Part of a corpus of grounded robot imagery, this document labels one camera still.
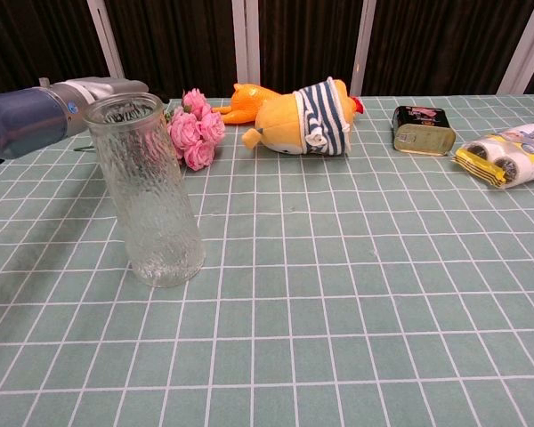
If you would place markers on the green checked tablecloth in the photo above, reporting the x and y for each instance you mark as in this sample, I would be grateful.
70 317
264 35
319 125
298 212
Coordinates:
320 289

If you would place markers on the white frame post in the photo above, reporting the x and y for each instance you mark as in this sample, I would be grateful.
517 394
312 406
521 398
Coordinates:
107 40
523 49
245 44
362 44

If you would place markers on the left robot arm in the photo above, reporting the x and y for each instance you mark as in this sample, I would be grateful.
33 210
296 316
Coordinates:
22 122

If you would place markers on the yellow plush striped shirt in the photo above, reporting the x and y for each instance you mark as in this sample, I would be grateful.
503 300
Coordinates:
278 129

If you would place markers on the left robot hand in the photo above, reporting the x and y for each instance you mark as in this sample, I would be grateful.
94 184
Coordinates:
107 86

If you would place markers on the textured clear glass vase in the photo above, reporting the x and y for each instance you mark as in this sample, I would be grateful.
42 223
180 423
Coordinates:
153 209

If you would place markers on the white rolls yellow pack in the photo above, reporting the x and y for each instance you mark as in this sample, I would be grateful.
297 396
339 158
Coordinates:
514 151

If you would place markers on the pink rose bouquet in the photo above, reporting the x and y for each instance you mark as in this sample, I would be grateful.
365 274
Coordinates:
191 131

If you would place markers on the black gold tin can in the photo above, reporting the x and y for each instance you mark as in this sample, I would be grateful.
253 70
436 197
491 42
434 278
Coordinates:
420 135

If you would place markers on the black pleated curtain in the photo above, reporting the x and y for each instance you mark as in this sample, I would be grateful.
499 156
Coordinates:
178 40

